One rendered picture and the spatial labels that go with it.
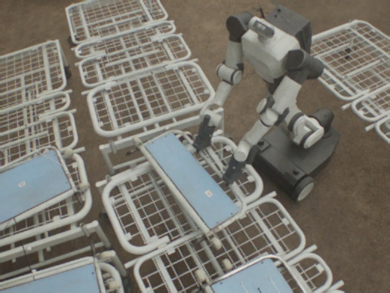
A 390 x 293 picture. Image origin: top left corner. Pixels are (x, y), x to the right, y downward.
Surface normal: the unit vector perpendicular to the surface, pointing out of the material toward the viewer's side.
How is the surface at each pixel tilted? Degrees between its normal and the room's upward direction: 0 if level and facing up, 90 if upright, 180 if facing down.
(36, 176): 5
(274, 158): 0
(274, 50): 21
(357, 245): 0
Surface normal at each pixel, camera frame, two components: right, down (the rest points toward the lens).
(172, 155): -0.04, -0.64
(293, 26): -0.33, -0.39
